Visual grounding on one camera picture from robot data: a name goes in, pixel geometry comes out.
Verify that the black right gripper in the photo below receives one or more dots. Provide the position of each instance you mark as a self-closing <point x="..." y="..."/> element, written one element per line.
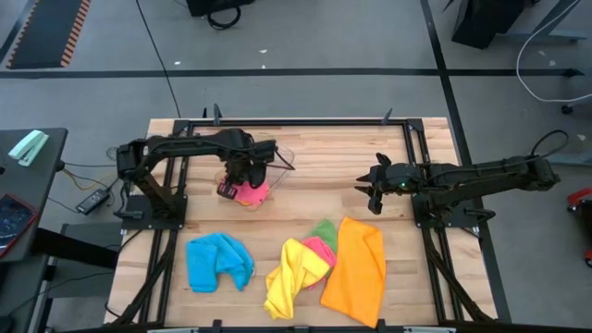
<point x="398" y="178"/>

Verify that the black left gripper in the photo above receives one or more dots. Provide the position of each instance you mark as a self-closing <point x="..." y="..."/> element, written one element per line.
<point x="245" y="171"/>

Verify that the clear plastic bin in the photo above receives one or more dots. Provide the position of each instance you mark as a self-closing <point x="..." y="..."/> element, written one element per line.
<point x="282" y="157"/>

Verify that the orange microfiber towel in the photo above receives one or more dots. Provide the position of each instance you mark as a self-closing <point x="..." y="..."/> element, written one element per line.
<point x="356" y="273"/>

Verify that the yellow microfiber towel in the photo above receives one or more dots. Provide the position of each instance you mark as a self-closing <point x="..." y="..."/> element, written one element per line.
<point x="291" y="282"/>

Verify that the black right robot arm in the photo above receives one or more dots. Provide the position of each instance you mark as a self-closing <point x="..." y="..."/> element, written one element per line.
<point x="485" y="173"/>

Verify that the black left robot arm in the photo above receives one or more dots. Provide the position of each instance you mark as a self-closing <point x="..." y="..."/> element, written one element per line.
<point x="185" y="143"/>

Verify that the blue microfiber towel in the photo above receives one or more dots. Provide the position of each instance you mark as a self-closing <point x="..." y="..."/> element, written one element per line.
<point x="217" y="259"/>

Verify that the green microfiber towel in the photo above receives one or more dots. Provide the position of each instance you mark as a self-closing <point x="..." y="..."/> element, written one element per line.
<point x="326" y="231"/>

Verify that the black table clamp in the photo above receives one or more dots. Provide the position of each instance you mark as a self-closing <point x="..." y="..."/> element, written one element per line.
<point x="387" y="115"/>

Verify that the black power adapter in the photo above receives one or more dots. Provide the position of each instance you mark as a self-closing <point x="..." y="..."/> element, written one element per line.
<point x="92" y="201"/>

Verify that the grey desk base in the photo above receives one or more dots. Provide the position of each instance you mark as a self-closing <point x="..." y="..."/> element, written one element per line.
<point x="83" y="282"/>

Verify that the black side desk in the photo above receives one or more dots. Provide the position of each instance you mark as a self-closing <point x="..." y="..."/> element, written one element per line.
<point x="46" y="185"/>

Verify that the black computer tower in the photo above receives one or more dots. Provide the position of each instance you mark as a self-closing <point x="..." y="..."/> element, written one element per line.
<point x="217" y="7"/>

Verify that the black equipment cabinet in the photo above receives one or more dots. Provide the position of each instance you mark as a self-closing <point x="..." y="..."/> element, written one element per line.
<point x="485" y="20"/>

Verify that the grey metal desk foot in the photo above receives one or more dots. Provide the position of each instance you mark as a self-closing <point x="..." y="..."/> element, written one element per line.
<point x="546" y="35"/>
<point x="575" y="159"/>

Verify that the black caster wheel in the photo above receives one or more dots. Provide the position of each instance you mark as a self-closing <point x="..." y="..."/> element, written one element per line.
<point x="567" y="109"/>

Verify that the red wheeled cart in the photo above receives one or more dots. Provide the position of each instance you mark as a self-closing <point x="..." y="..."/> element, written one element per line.
<point x="580" y="196"/>

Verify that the mint green stapler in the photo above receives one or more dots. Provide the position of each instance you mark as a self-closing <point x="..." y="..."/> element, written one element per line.
<point x="28" y="147"/>

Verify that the smartphone in red case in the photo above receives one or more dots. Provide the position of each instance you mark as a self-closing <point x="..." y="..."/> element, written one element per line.
<point x="16" y="224"/>

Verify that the black mat with orange stripes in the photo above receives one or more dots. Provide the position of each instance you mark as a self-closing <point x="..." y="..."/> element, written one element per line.
<point x="41" y="32"/>

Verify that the black aluminium table frame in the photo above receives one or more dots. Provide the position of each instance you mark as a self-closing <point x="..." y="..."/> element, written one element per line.
<point x="324" y="123"/>

